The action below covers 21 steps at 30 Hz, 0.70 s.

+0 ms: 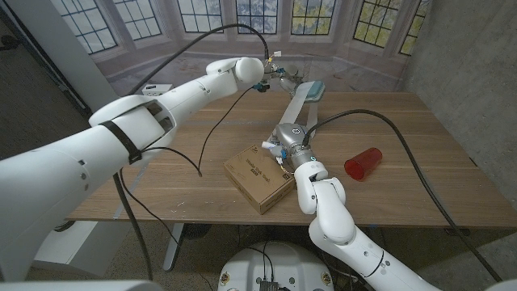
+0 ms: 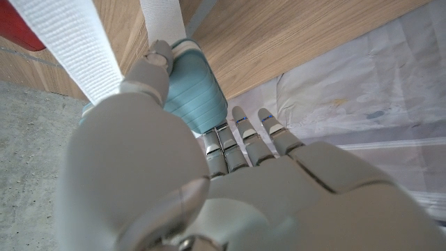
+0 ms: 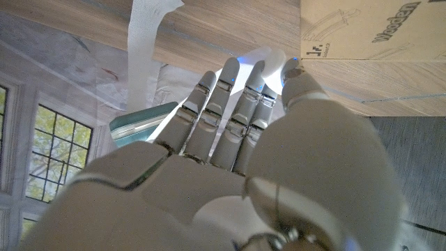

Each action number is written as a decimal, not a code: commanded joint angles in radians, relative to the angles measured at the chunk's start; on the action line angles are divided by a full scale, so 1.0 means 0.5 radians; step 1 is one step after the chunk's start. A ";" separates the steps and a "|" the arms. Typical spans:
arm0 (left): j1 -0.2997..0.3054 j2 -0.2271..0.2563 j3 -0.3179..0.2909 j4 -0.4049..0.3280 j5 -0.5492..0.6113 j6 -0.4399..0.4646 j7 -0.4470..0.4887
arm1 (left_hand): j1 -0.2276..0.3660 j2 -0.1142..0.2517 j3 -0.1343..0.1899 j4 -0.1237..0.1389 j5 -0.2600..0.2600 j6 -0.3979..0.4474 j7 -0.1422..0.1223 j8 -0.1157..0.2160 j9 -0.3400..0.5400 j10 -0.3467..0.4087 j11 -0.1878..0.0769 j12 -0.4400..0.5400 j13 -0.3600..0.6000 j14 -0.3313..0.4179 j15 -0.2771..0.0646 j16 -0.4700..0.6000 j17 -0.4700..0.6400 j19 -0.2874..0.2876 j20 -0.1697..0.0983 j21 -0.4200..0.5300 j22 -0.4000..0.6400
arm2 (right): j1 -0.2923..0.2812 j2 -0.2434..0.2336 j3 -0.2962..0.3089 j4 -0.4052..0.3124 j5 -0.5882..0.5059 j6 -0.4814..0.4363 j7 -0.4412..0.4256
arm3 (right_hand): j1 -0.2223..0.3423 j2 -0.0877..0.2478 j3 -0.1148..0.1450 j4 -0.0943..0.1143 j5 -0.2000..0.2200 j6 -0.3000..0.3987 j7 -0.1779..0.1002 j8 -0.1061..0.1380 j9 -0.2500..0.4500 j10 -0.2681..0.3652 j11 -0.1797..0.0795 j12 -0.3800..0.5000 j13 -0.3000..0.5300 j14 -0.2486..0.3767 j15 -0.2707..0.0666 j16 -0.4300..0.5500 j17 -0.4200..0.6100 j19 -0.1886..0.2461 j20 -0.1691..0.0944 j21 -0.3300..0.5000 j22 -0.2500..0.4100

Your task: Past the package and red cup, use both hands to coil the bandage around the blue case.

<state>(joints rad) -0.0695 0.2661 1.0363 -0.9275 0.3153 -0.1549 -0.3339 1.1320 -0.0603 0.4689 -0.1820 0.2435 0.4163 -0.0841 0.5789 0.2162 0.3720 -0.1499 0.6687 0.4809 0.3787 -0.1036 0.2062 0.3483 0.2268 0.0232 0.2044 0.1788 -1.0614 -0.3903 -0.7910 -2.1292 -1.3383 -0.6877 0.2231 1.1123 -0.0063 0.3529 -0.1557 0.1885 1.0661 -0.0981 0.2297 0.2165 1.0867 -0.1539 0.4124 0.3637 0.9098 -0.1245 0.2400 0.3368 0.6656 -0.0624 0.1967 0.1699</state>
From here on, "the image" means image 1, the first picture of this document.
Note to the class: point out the white gauze bandage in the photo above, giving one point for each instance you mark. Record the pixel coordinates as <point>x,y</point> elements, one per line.
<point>297,103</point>

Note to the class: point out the blue ribbed case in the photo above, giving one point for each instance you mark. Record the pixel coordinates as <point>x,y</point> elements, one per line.
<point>316,92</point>

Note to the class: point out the black round fan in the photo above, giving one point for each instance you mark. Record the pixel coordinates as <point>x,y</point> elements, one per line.
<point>196,231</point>

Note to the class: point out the brown cardboard package box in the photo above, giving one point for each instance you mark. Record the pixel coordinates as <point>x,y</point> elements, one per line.
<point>258,180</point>

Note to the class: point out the printed window backdrop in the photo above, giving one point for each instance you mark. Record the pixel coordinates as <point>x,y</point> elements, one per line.
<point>363,48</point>

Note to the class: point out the grey metal table leg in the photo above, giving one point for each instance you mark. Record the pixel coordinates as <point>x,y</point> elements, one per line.
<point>381,242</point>
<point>173,246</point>

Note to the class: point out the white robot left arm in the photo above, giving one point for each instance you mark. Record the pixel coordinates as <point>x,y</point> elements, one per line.
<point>101,145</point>

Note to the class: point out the grey black sneaker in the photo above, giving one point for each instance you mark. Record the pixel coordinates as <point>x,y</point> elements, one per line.
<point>64,225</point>

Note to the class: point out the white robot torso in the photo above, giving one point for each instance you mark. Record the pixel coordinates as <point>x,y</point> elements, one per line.
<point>278,266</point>

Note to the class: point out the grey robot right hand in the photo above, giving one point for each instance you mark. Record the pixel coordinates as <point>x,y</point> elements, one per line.
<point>288,139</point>

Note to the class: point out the white power strip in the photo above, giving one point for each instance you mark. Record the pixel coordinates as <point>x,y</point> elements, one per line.
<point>155,89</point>

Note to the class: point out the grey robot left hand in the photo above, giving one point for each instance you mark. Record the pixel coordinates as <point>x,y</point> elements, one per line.
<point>287,78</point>

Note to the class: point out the white robot head housing edge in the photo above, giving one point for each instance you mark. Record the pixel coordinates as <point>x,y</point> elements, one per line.
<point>81,286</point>

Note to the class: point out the red plastic cup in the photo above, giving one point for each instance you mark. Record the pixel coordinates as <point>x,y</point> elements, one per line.
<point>363,163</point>

